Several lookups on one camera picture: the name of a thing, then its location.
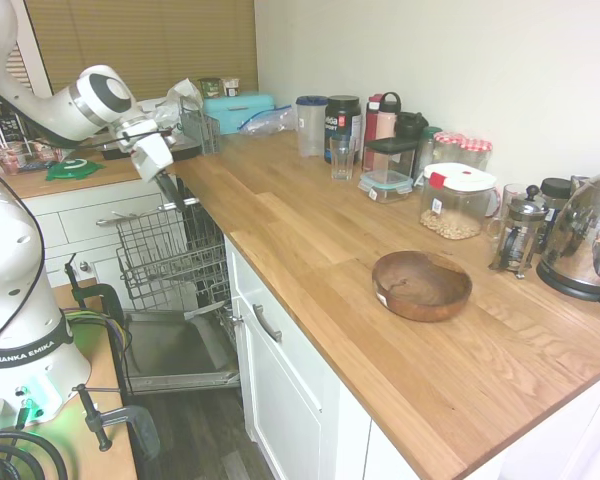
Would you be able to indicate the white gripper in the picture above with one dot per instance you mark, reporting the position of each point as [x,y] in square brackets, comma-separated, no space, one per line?
[150,150]

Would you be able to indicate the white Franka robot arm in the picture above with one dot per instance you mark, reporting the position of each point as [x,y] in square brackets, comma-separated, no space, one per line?
[15,280]

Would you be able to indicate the steel dishwasher door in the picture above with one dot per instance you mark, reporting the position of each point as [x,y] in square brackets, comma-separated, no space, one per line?
[175,350]

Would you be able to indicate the black baking tray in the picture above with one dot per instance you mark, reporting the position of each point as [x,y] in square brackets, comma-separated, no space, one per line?
[185,150]

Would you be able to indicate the grey plastic cutlery basket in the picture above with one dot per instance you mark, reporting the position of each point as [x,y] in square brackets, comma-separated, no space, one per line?
[202,132]

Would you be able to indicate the crumpled clear plastic bag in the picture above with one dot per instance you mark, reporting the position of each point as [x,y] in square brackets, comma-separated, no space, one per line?
[180,97]

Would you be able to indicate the green plastic lid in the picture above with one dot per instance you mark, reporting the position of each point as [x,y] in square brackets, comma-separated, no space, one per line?
[72,170]

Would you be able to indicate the teal bread box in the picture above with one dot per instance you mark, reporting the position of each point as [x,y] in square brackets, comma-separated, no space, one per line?
[237,112]

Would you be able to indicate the white drawer unit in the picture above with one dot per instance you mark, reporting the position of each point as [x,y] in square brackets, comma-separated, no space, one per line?
[75,220]

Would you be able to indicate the green label yogurt cup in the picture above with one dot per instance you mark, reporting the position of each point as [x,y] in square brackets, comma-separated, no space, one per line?
[209,87]

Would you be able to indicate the white yogurt cup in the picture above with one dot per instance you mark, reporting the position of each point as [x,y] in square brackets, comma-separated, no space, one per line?
[231,86]

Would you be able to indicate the clear zip bag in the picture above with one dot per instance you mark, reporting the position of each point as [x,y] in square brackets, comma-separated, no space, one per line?
[270,121]

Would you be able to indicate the tall black clamp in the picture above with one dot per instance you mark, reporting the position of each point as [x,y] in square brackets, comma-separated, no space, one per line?
[107,305]

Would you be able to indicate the brown window blind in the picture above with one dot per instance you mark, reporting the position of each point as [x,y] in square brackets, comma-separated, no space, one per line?
[145,45]

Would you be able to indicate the clear shaker with blue lid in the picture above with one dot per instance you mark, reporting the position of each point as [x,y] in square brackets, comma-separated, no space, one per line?
[310,125]

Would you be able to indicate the clear food package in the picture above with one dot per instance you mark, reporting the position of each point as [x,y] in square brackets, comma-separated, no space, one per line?
[17,157]

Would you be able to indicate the clear drinking glass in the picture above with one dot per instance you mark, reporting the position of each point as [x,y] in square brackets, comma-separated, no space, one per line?
[343,160]

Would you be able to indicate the black protein powder tub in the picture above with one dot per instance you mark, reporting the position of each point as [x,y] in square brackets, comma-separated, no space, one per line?
[342,117]

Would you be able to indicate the red water bottle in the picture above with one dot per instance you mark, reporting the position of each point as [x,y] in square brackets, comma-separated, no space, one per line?
[371,125]

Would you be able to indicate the glass box with clip lid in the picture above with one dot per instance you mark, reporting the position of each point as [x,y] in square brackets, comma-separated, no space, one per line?
[385,186]

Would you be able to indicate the clear canister with black lid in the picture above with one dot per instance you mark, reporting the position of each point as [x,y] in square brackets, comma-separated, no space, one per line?
[392,152]

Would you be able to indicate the pink bottle with black cap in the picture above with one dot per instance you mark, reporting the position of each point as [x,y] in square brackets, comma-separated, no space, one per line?
[387,122]

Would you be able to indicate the short black clamp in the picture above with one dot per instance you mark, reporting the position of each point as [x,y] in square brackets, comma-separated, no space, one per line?
[130,420]

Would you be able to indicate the white kitchen cabinet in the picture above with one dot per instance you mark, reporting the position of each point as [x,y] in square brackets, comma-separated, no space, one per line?
[290,400]

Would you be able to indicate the black travel mug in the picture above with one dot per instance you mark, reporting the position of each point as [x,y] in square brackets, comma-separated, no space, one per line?
[410,125]

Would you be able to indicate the jar with green lid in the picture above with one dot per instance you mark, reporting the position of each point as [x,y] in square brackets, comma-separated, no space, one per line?
[427,150]

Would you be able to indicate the brown wooden bowl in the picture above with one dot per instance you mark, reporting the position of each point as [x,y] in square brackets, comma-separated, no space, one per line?
[420,287]

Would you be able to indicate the jar with red checked lid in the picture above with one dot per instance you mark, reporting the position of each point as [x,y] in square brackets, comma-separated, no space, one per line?
[449,145]
[477,152]

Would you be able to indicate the clear canister with white lid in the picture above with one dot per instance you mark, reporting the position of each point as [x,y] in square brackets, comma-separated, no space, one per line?
[455,205]

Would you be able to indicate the clear measuring cup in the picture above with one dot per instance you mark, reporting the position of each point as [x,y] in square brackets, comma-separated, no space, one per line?
[511,195]

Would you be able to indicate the glass french press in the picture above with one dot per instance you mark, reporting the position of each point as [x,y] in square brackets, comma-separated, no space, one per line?
[520,235]

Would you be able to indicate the glass jar with black lid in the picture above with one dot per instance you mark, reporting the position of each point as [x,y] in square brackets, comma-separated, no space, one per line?
[555,192]

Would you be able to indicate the stainless steel electric kettle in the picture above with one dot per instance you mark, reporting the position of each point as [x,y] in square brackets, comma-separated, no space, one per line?
[585,235]

